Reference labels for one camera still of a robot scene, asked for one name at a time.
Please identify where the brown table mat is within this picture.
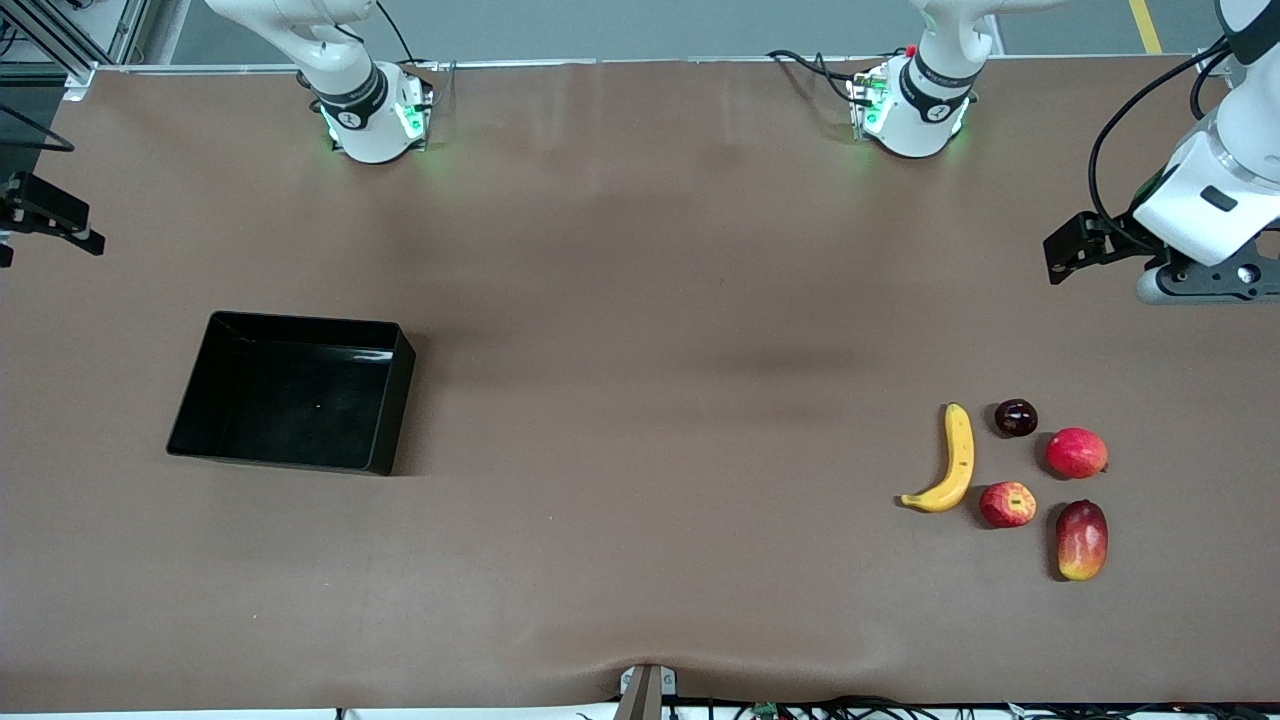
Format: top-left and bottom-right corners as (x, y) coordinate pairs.
(0, 58), (1280, 713)

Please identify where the black plastic box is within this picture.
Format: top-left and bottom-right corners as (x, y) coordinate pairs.
(166, 311), (417, 477)

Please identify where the yellow banana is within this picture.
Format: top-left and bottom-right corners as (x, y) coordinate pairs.
(900, 403), (976, 514)

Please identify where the aluminium frame profile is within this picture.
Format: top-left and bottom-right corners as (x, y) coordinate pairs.
(0, 0), (151, 101)

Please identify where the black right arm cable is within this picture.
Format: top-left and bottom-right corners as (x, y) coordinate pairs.
(0, 100), (77, 153)

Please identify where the metal camera pole bracket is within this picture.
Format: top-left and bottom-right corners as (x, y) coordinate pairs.
(618, 664), (679, 720)

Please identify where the black right base cable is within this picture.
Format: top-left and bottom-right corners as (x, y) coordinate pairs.
(375, 0), (419, 65)

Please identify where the red yellow apple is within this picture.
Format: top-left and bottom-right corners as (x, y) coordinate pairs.
(979, 481), (1038, 529)

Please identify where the black base cable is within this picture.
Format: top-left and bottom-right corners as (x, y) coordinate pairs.
(375, 0), (419, 65)
(766, 48), (906, 101)

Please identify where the round red peach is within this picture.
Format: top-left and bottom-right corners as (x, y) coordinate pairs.
(1045, 427), (1110, 480)

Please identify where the black left base cable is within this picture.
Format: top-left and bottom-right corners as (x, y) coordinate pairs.
(766, 48), (906, 101)

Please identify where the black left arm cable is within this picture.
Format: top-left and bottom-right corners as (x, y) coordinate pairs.
(1088, 38), (1233, 251)

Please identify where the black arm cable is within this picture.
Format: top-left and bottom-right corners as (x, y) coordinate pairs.
(1088, 38), (1233, 251)
(0, 100), (77, 153)

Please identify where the red yellow mango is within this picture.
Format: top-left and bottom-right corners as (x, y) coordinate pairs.
(1055, 499), (1110, 582)

